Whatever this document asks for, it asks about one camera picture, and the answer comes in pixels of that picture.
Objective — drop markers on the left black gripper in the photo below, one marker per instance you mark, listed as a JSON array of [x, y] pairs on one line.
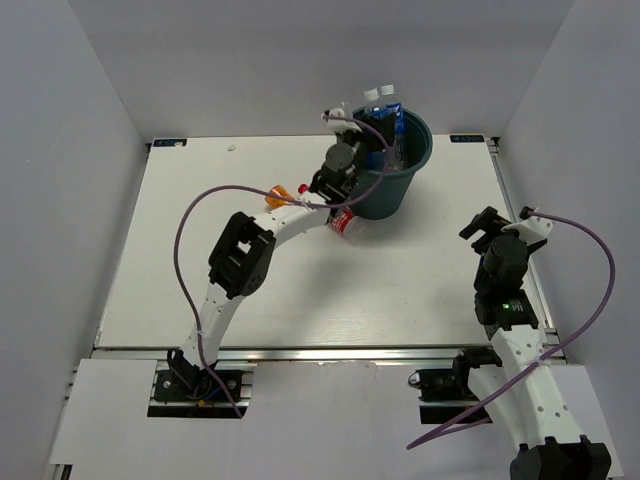
[[372, 138]]

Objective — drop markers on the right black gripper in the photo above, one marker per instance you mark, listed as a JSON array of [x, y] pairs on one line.
[[487, 221]]

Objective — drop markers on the blue label bottle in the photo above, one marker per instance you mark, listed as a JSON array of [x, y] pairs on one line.
[[392, 108], [376, 158]]

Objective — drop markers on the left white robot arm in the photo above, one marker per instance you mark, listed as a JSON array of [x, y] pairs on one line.
[[240, 260]]

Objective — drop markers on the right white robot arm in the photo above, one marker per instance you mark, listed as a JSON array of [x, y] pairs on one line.
[[512, 376]]

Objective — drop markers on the dark green plastic bin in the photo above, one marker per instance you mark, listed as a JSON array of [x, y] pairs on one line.
[[387, 197]]

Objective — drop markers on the right black logo sticker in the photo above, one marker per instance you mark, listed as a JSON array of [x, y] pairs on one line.
[[466, 138]]

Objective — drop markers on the black logo sticker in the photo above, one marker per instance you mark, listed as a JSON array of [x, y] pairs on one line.
[[169, 143], [466, 138]]

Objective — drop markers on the red label water bottle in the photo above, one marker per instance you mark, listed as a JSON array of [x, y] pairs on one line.
[[345, 222]]

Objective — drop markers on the orange juice bottle upper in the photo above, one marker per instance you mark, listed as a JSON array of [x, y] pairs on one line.
[[277, 197]]

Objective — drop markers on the left black logo sticker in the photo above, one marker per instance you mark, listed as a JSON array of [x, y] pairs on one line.
[[169, 143]]

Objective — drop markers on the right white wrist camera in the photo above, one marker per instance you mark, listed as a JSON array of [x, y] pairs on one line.
[[532, 230]]

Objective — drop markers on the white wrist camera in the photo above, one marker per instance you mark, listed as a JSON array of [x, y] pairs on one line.
[[340, 125], [532, 230]]

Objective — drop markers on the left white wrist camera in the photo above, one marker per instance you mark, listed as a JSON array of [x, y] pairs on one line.
[[340, 125]]

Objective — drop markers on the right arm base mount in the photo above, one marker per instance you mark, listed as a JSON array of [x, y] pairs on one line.
[[444, 392]]

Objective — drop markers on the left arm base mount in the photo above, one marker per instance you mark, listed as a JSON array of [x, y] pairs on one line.
[[171, 397]]

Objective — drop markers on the aluminium table frame rail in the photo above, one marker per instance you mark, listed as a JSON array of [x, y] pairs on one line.
[[306, 354]]

